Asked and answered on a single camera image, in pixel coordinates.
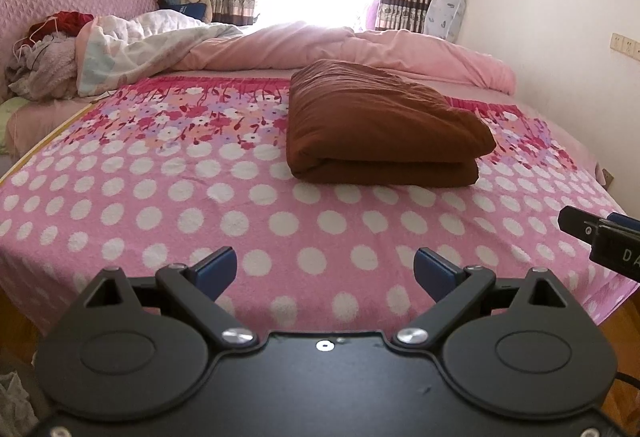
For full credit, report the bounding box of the grey red clothes heap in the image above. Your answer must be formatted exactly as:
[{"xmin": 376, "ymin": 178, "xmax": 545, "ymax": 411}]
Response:
[{"xmin": 4, "ymin": 11, "xmax": 94, "ymax": 101}]

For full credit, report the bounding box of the beige wall socket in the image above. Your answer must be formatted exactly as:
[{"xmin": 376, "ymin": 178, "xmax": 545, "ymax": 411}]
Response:
[{"xmin": 610, "ymin": 33, "xmax": 640, "ymax": 61}]

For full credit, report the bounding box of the pink floral dotted blanket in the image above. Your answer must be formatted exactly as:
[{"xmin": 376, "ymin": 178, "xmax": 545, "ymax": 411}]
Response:
[{"xmin": 1, "ymin": 76, "xmax": 637, "ymax": 332}]

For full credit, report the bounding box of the white floral quilt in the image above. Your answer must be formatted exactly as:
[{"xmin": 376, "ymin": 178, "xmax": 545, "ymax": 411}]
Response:
[{"xmin": 75, "ymin": 10, "xmax": 243, "ymax": 98}]

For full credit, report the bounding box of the white patterned pillow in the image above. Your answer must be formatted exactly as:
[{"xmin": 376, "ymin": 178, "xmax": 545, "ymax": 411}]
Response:
[{"xmin": 424, "ymin": 0, "xmax": 466, "ymax": 44}]

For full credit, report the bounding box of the pink duvet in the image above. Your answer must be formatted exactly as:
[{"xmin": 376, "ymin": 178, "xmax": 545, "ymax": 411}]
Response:
[{"xmin": 171, "ymin": 24, "xmax": 516, "ymax": 96}]

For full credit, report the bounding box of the pink bed sheet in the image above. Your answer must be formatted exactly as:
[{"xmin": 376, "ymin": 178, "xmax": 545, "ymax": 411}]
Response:
[{"xmin": 1, "ymin": 71, "xmax": 608, "ymax": 188}]

